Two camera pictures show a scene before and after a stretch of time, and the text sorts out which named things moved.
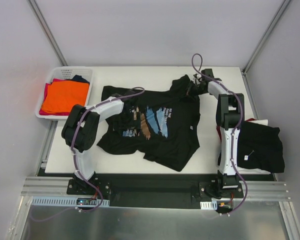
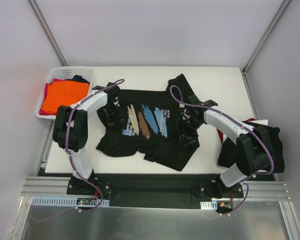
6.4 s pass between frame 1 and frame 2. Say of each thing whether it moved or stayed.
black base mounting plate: stayed
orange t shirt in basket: stayed
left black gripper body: moved
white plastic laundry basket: stayed
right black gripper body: moved
